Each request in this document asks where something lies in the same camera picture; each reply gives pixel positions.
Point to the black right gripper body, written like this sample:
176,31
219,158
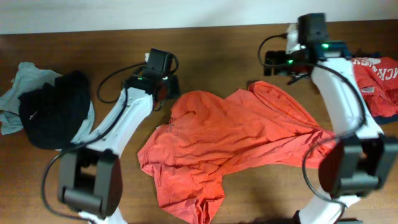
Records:
283,57

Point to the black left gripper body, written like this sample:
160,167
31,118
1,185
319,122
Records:
172,86

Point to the orange t-shirt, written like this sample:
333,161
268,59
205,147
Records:
209,137

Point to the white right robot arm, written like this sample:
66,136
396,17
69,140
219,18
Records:
363,155

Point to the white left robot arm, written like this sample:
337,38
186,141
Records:
90,178

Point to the navy blue garment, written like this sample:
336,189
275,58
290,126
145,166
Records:
387,119

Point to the red printed t-shirt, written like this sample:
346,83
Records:
377,84

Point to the black garment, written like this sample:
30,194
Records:
53,114

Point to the grey garment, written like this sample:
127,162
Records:
29,78

